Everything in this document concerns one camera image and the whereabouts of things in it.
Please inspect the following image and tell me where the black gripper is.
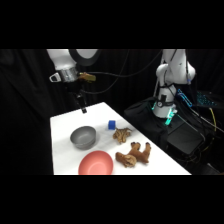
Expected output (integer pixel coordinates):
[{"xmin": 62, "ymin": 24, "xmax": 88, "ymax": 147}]
[{"xmin": 65, "ymin": 79, "xmax": 89, "ymax": 115}]

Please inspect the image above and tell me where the blue cube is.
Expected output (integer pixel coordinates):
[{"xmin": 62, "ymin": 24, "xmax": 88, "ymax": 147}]
[{"xmin": 107, "ymin": 119, "xmax": 117, "ymax": 131}]

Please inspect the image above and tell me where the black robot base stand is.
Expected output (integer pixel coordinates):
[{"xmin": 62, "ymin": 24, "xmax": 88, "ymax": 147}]
[{"xmin": 123, "ymin": 95, "xmax": 178, "ymax": 151}]

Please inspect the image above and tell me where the gray bowl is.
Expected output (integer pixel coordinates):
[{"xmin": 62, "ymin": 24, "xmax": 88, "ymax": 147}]
[{"xmin": 69, "ymin": 125, "xmax": 98, "ymax": 150}]

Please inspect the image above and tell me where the pink bowl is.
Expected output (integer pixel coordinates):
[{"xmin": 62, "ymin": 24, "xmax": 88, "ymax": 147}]
[{"xmin": 77, "ymin": 150, "xmax": 115, "ymax": 176}]

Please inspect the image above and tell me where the tiger striped plush toy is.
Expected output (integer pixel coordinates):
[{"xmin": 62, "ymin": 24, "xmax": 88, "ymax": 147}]
[{"xmin": 112, "ymin": 127, "xmax": 134, "ymax": 145}]

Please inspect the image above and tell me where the black curtain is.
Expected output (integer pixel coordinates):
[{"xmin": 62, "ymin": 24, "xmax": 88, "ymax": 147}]
[{"xmin": 0, "ymin": 49, "xmax": 224, "ymax": 176}]

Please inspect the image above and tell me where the brown dog plush toy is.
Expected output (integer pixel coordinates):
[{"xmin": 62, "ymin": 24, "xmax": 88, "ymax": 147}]
[{"xmin": 115, "ymin": 141, "xmax": 152, "ymax": 168}]

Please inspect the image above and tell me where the blue clamp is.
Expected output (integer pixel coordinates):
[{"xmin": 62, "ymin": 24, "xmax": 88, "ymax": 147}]
[{"xmin": 176, "ymin": 87, "xmax": 194, "ymax": 109}]

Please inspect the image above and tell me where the black control box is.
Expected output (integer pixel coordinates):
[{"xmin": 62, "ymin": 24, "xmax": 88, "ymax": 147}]
[{"xmin": 165, "ymin": 122, "xmax": 205, "ymax": 157}]

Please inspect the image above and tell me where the keyboard with teal lights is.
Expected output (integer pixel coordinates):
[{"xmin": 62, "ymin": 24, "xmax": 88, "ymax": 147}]
[{"xmin": 195, "ymin": 90, "xmax": 224, "ymax": 110}]

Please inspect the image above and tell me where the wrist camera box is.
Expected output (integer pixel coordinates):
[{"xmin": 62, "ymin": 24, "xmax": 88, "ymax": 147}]
[{"xmin": 78, "ymin": 72, "xmax": 97, "ymax": 83}]

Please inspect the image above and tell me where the thin black cable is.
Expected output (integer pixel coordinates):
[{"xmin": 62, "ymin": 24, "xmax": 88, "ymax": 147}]
[{"xmin": 81, "ymin": 49, "xmax": 132, "ymax": 96}]

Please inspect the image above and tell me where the long black camera cable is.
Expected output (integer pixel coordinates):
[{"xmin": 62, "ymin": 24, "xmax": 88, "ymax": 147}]
[{"xmin": 87, "ymin": 49, "xmax": 164, "ymax": 80}]

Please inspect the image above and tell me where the yellow cable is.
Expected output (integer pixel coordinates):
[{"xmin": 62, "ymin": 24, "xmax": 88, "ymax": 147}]
[{"xmin": 208, "ymin": 106, "xmax": 218, "ymax": 133}]

